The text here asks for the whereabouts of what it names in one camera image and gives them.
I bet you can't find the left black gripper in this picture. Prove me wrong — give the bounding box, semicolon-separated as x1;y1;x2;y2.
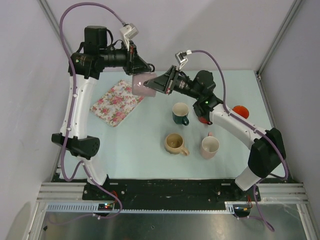
100;40;152;76

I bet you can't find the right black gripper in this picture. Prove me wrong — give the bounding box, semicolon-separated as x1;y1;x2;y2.
144;66;201;100

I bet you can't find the purple mug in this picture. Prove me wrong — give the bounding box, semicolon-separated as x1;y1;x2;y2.
131;72;157;98

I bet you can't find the green mug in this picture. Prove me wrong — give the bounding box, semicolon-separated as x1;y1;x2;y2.
172;102;189;126

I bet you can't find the red mug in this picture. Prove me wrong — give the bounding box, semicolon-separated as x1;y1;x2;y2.
198;116;213;125

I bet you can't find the cream beige mug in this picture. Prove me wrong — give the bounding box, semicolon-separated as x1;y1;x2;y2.
164;133;190;156

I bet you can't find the pink mug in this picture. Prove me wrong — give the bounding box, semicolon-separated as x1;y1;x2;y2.
200;132;220;160

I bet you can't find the orange mug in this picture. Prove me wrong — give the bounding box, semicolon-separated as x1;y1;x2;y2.
232;105;250;119

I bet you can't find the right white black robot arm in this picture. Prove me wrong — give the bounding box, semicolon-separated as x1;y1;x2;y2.
143;65;286;201

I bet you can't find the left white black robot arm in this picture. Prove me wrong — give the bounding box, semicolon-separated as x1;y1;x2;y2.
51;23;155;200

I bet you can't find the floral serving tray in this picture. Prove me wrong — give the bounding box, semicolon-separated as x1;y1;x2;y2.
90;79;145;127

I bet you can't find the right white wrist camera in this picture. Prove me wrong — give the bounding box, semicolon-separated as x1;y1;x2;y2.
175;50;192;71

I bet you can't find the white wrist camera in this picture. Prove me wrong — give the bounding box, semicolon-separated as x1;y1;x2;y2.
119;23;139;48
175;50;192;71

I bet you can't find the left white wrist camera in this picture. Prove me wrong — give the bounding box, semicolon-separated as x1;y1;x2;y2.
119;23;139;48

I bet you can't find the left aluminium corner post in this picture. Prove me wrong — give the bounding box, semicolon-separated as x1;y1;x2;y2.
36;0;74;56

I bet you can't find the aluminium corner post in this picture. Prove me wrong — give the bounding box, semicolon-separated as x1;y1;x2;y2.
36;0;74;56
256;0;305;76

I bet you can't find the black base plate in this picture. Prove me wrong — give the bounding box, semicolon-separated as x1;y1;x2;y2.
82;178;261;211

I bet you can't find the right aluminium corner post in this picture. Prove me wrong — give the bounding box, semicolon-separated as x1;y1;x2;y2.
256;0;305;76

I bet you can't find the aluminium frame rail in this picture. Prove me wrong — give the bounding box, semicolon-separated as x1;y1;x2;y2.
37;182;86;202

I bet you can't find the white slotted cable duct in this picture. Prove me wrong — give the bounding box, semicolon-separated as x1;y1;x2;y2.
46;202;235;214

